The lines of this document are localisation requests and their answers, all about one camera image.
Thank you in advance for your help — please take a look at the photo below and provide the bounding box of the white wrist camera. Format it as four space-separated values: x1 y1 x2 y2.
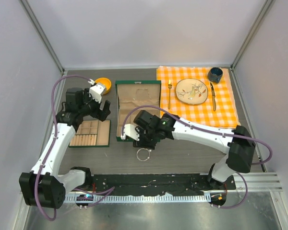
88 79 107 104
120 124 140 141

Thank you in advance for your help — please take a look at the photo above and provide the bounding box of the dark blue mug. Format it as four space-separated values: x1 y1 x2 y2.
207 67 223 83

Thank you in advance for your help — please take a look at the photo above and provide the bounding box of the gold fork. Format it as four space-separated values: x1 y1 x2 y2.
168 80 172 110

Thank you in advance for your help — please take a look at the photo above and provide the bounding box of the silver pearl bracelet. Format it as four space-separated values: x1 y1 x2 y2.
136 148 152 162

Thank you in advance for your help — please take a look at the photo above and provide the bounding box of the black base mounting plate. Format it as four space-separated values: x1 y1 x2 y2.
78 173 236 196

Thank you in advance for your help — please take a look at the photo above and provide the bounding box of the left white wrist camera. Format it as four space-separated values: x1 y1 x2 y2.
88 79 107 104

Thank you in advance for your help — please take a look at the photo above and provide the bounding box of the white slotted cable duct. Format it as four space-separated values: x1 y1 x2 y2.
64 193 211 204

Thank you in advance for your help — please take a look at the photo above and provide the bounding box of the aluminium frame rail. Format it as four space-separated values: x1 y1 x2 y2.
20 172 284 194

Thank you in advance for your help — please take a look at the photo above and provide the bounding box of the purple cable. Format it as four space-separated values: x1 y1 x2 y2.
35 74 116 221
121 105 274 209

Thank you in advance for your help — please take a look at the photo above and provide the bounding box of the beige bird pattern plate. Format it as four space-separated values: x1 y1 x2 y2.
175 79 208 105

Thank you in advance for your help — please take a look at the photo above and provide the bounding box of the orange plastic bowl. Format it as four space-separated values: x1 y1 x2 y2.
95 77 112 94

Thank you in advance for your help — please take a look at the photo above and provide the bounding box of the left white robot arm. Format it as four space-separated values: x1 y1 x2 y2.
19 83 110 209

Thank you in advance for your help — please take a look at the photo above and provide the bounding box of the orange white checkered cloth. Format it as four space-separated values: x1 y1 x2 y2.
156 66 240 128

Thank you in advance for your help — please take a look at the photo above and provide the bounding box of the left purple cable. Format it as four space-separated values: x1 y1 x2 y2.
35 74 116 221

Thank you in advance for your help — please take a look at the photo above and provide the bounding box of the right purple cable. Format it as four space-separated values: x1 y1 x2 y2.
121 105 274 209

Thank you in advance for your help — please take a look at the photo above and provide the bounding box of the green jewelry tray insert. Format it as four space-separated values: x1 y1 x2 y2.
69 120 111 148

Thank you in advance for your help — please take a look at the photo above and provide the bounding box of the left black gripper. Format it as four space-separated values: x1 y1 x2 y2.
79 89 110 121

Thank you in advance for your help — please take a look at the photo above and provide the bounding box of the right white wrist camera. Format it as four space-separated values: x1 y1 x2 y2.
120 124 140 141

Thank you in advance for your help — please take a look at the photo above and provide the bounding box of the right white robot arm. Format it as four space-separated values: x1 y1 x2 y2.
133 110 256 189

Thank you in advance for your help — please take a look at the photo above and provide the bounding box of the gold knife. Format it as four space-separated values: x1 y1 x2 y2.
210 82 216 112

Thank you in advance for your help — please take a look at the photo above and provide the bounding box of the green jewelry box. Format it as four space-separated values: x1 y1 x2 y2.
115 80 161 142

